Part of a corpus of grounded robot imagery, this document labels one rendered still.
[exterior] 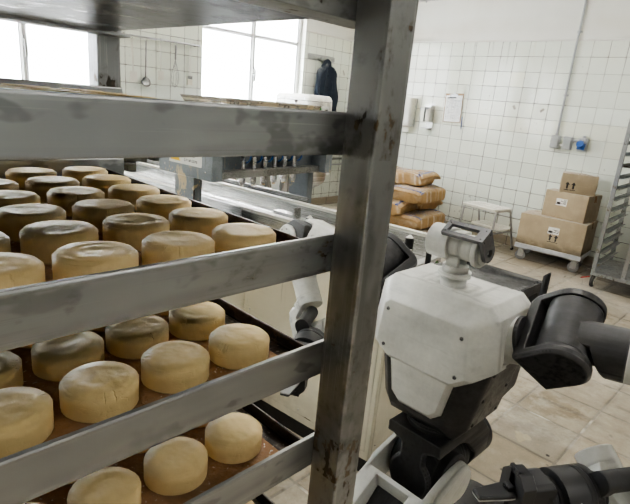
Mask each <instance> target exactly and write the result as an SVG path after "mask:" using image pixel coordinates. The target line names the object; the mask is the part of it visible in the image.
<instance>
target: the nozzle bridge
mask: <svg viewBox="0 0 630 504"><path fill-rule="evenodd" d="M332 156H333V155H303V156H302V158H301V160H299V161H296V166H295V167H292V166H291V165H292V164H291V162H292V160H291V161H289V162H287V165H286V166H287V167H286V168H283V167H282V160H281V161H280V162H277V168H272V161H271V162H269V163H267V166H266V167H267V168H266V169H262V160H261V161H260V162H259V163H256V169H255V170H253V169H251V161H250V162H249V163H247V164H245V170H240V158H241V156H235V157H171V158H159V169H161V170H165V171H169V172H173V173H175V193H176V194H178V195H181V196H184V197H187V198H190V199H192V200H195V201H198V202H201V198H202V180H205V181H208V182H221V181H222V180H224V179H237V178H250V177H262V176H275V175H287V174H296V178H295V180H294V182H291V180H290V182H289V193H290V194H294V195H299V196H303V197H307V198H309V200H308V203H309V204H311V198H312V186H313V175H314V172H322V173H330V172H331V166H332Z"/></svg>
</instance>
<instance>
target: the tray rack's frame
mask: <svg viewBox="0 0 630 504"><path fill-rule="evenodd" d="M629 139H630V119H629V123H628V127H627V131H626V135H625V139H624V143H623V147H622V151H621V155H620V159H619V162H618V166H617V170H616V174H615V178H614V182H613V186H612V190H611V194H610V198H609V202H608V206H607V210H606V214H605V217H604V221H603V225H602V229H601V233H600V237H599V241H598V245H597V249H596V253H595V257H594V261H593V265H592V269H591V273H589V274H590V278H591V276H592V275H593V276H595V279H594V283H595V282H596V278H597V277H601V278H605V279H609V280H613V281H616V282H620V283H624V284H628V285H630V264H629V262H630V245H629V249H628V253H627V256H626V260H625V262H620V261H616V260H607V261H606V262H604V263H603V264H601V265H600V266H598V267H597V261H598V260H599V256H600V254H599V253H600V250H601V248H602V244H603V243H602V241H603V239H604V236H605V230H606V229H607V225H608V219H609V217H610V213H611V212H610V210H611V208H612V205H613V199H614V197H615V194H616V187H617V186H618V182H619V175H620V174H621V170H622V168H621V167H622V164H623V163H624V159H625V152H626V151H627V147H628V145H627V144H628V141H629Z"/></svg>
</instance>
